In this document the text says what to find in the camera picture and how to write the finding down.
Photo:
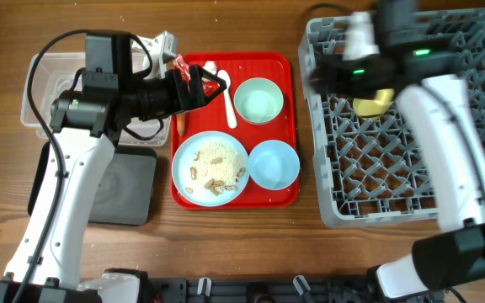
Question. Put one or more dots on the grey dishwasher rack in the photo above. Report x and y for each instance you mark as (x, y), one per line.
(370, 173)

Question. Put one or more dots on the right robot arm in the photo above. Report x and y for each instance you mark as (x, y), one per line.
(386, 55)

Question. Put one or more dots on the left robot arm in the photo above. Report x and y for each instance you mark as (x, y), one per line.
(83, 131)

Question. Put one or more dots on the black plastic tray bin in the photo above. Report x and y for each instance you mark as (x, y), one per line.
(124, 193)

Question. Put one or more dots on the clear plastic bin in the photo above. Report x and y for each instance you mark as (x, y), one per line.
(55, 73)

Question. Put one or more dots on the mint green bowl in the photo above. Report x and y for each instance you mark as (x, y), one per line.
(258, 100)

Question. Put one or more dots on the yellow plastic cup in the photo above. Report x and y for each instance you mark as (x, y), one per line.
(373, 109)

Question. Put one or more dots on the light blue bowl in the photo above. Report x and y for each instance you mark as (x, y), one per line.
(274, 165)

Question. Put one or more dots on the white tissue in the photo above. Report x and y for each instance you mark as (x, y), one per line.
(211, 67)

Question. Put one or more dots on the orange carrot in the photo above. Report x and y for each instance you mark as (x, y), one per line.
(181, 124)

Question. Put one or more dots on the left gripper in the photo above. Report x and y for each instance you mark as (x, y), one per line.
(194, 97)

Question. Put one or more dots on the red plastic serving tray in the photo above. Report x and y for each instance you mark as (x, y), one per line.
(241, 67)

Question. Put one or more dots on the peanut and rice scraps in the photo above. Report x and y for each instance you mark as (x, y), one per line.
(216, 167)

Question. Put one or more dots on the white plastic spoon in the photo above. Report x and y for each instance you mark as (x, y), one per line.
(230, 111)

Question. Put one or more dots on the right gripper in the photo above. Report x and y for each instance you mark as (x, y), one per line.
(324, 78)

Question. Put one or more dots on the light blue plate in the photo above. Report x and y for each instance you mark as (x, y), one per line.
(180, 176)

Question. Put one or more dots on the red snack wrapper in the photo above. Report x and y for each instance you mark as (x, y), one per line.
(180, 64)

